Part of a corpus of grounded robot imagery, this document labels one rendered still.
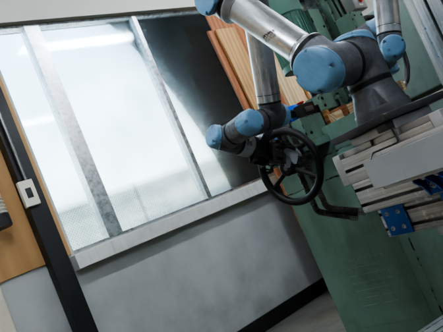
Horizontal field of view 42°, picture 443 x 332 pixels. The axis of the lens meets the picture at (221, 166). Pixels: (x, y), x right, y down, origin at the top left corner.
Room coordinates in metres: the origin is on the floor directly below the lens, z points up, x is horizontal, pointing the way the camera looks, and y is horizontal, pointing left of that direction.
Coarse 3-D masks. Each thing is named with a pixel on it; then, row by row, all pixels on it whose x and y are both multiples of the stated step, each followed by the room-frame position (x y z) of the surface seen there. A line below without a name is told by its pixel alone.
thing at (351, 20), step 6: (354, 12) 2.33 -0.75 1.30; (360, 12) 2.36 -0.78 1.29; (342, 18) 2.34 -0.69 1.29; (348, 18) 2.32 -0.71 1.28; (354, 18) 2.31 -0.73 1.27; (360, 18) 2.34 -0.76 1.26; (336, 24) 2.36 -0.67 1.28; (342, 24) 2.34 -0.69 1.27; (348, 24) 2.33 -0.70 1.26; (354, 24) 2.31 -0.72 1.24; (360, 24) 2.32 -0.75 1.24; (342, 30) 2.35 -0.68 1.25; (348, 30) 2.33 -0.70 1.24
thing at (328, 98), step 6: (318, 96) 2.27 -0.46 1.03; (324, 96) 2.29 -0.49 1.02; (330, 96) 2.32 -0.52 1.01; (306, 102) 2.31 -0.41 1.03; (318, 102) 2.27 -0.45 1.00; (324, 102) 2.28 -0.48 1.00; (330, 102) 2.31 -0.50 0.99; (336, 102) 2.34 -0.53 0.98; (324, 108) 2.27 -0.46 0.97; (330, 108) 2.30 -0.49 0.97
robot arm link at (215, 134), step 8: (208, 128) 1.78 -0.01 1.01; (216, 128) 1.74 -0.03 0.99; (208, 136) 1.77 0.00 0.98; (216, 136) 1.74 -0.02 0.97; (224, 136) 1.74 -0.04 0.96; (208, 144) 1.76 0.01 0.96; (216, 144) 1.75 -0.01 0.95; (224, 144) 1.76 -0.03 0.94; (232, 144) 1.75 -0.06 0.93; (240, 144) 1.78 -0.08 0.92; (232, 152) 1.80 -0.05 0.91; (240, 152) 1.80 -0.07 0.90
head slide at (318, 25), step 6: (306, 12) 2.34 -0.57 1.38; (312, 12) 2.35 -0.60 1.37; (318, 12) 2.38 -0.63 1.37; (312, 18) 2.34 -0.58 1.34; (318, 18) 2.37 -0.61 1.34; (312, 24) 2.34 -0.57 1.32; (318, 24) 2.35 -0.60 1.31; (324, 24) 2.38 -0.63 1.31; (312, 30) 2.35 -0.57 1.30; (318, 30) 2.34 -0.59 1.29; (324, 30) 2.37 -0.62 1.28; (324, 36) 2.36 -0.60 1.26; (330, 36) 2.38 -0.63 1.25; (336, 90) 2.36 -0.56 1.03; (342, 90) 2.34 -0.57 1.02; (348, 90) 2.35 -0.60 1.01; (342, 96) 2.35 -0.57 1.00; (348, 96) 2.34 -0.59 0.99; (342, 102) 2.35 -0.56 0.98; (348, 102) 2.34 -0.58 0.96
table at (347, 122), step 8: (352, 112) 2.05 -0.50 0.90; (336, 120) 2.11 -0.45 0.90; (344, 120) 2.08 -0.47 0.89; (352, 120) 2.06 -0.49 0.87; (328, 128) 2.14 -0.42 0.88; (336, 128) 2.12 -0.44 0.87; (344, 128) 2.09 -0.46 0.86; (352, 128) 2.07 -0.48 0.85; (320, 136) 2.11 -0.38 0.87; (328, 136) 2.14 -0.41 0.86; (320, 144) 2.10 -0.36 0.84; (304, 152) 2.16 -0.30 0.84
